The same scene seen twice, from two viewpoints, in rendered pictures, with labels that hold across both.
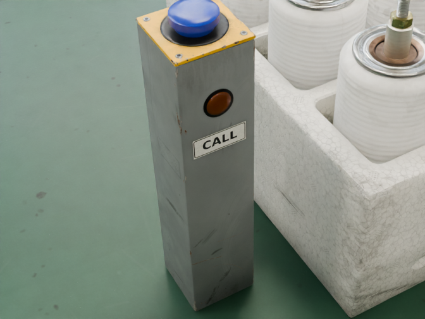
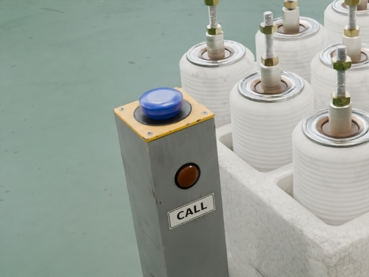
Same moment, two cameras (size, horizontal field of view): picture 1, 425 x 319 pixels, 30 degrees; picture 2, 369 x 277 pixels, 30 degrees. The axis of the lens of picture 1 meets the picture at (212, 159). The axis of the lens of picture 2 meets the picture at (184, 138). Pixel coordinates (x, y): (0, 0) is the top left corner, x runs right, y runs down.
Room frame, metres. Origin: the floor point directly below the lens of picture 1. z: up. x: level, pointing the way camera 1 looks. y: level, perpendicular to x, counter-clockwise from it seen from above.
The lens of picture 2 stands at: (-0.04, -0.02, 0.61)
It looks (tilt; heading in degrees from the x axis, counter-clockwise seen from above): 31 degrees down; 1
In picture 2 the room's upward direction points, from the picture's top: 7 degrees counter-clockwise
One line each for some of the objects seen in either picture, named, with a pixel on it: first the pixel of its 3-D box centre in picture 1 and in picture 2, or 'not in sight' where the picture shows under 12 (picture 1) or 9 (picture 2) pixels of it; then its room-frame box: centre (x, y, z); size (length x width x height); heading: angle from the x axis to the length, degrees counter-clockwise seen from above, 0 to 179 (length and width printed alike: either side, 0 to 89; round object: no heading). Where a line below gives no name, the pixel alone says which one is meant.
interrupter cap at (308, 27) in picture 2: not in sight; (291, 28); (0.82, -0.16, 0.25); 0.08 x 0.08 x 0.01
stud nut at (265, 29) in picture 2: not in sight; (268, 27); (0.66, -0.11, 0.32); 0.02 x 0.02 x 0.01; 14
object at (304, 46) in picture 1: (314, 64); (273, 154); (0.66, -0.11, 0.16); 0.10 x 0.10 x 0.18
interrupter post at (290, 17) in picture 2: not in sight; (290, 19); (0.82, -0.16, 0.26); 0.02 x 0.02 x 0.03
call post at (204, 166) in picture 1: (203, 171); (181, 245); (0.51, 0.01, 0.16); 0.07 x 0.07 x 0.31; 27
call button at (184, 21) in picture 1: (194, 20); (162, 105); (0.51, 0.01, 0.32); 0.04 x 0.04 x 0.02
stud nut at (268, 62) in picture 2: not in sight; (269, 59); (0.66, -0.11, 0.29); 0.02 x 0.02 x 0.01; 14
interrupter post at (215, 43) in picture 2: not in sight; (215, 44); (0.76, -0.06, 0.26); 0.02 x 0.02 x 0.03
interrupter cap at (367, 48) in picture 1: (396, 51); (340, 127); (0.55, -0.16, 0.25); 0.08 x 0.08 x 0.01
